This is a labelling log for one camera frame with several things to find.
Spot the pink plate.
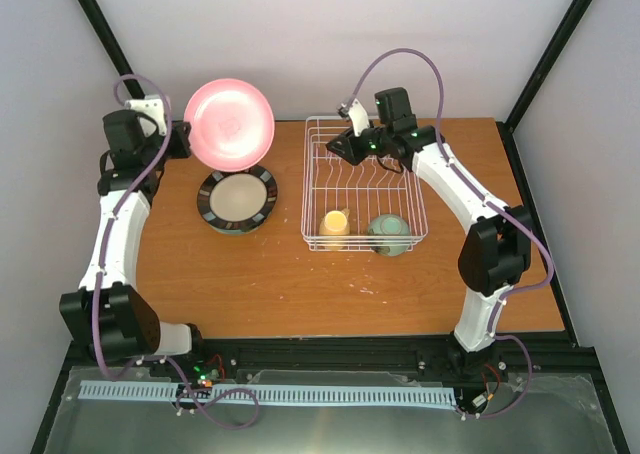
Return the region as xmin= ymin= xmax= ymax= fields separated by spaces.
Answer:
xmin=184 ymin=78 xmax=275 ymax=172

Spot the dark striped plate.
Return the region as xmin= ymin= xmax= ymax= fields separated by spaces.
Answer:
xmin=196 ymin=165 xmax=278 ymax=226

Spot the yellow mug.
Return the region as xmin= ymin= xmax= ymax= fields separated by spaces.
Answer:
xmin=319 ymin=208 xmax=351 ymax=251

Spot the teal ceramic bowl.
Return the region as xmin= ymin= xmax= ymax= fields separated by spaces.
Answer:
xmin=367 ymin=214 xmax=410 ymax=257

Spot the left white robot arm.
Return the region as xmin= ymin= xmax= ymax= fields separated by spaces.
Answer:
xmin=59 ymin=98 xmax=208 ymax=377

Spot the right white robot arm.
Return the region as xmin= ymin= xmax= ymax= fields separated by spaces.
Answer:
xmin=327 ymin=87 xmax=531 ymax=352

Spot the teal bottom bowl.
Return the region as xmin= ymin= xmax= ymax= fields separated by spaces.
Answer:
xmin=210 ymin=222 xmax=263 ymax=236

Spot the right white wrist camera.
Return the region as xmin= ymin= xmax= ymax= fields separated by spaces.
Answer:
xmin=338 ymin=99 xmax=370 ymax=137

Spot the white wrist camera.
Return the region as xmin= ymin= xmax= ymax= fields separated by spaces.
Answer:
xmin=338 ymin=99 xmax=370 ymax=137
xmin=124 ymin=94 xmax=167 ymax=137

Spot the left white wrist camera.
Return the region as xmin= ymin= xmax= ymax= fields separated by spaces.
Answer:
xmin=124 ymin=94 xmax=167 ymax=137

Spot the white wire dish rack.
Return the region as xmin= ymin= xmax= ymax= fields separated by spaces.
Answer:
xmin=301 ymin=116 xmax=428 ymax=253

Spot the light blue cable duct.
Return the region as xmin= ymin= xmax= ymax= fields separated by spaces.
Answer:
xmin=77 ymin=380 xmax=456 ymax=410

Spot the black aluminium frame rail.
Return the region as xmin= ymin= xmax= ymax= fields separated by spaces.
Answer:
xmin=64 ymin=334 xmax=599 ymax=381

